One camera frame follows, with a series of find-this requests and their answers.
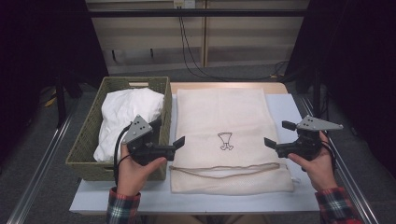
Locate white table sheet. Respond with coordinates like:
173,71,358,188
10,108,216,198
68,92,320,216

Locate white wall socket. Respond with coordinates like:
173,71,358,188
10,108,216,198
173,0,196,9

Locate black metal stand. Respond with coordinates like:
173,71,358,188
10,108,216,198
54,70,68,129
312,60,323,119

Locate dark curtain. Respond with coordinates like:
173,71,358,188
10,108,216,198
284,0,396,179
0,0,109,162

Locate green woven basket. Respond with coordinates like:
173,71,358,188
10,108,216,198
64,76,173,182

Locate black wall cable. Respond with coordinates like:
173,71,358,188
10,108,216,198
177,6,290,81

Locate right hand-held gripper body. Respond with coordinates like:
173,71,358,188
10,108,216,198
275,115,344,161

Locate black horizontal bar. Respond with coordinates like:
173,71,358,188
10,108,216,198
88,8,308,19

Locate cream mesh laundry bag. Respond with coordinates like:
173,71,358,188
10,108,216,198
168,88,295,196

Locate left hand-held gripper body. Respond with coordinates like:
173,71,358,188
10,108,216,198
121,114,177,166

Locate person's legs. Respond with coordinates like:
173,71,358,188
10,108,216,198
154,214,273,224

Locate person's left hand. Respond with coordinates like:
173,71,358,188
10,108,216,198
117,143,168,196

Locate person's right hand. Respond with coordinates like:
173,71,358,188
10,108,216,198
287,131,339,192

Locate wooden wall post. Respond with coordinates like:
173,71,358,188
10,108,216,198
201,0,209,68

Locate white garment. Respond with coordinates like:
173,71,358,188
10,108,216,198
92,87,165,163

